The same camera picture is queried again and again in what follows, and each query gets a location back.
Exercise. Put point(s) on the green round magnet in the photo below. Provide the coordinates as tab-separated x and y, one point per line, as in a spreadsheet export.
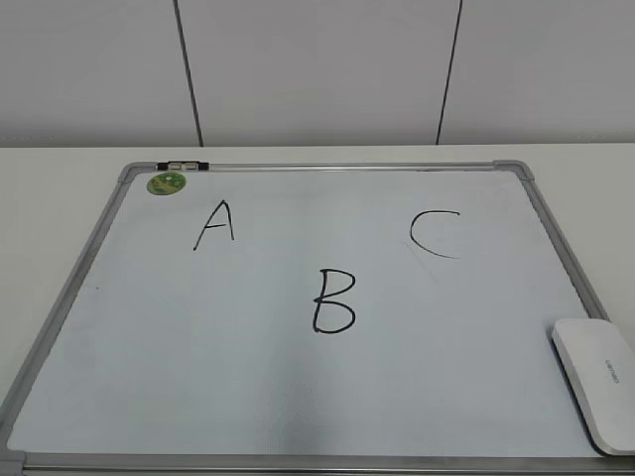
167	183

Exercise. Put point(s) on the white whiteboard eraser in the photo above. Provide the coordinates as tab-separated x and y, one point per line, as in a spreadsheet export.
599	364

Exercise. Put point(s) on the white aluminium-framed whiteboard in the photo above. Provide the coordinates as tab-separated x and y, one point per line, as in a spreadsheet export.
312	319

